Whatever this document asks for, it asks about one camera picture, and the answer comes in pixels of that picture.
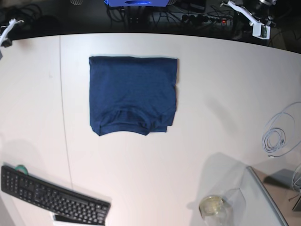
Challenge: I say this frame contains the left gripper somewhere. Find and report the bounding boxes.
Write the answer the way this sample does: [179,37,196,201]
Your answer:
[220,0,276,38]

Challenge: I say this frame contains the white power strip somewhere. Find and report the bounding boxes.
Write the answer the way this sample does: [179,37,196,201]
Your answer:
[181,14,233,26]

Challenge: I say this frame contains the black computer keyboard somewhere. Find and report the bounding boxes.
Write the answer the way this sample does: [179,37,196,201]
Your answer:
[0,165,111,226]

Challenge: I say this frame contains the blue box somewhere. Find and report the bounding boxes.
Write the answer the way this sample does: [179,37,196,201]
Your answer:
[104,0,169,7]

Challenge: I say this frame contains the blue long-sleeve t-shirt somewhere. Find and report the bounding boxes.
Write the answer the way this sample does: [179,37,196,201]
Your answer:
[89,56,178,136]

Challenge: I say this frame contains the green tape roll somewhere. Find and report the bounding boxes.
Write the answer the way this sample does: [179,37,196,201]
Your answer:
[15,165,28,175]

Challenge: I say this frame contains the coiled white cable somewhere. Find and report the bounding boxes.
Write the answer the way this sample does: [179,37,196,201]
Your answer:
[261,101,301,159]

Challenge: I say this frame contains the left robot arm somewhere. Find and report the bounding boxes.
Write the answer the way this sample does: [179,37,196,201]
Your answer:
[220,0,293,40]

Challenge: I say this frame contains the clear glass jar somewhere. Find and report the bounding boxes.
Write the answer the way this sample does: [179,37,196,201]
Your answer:
[199,188,246,226]

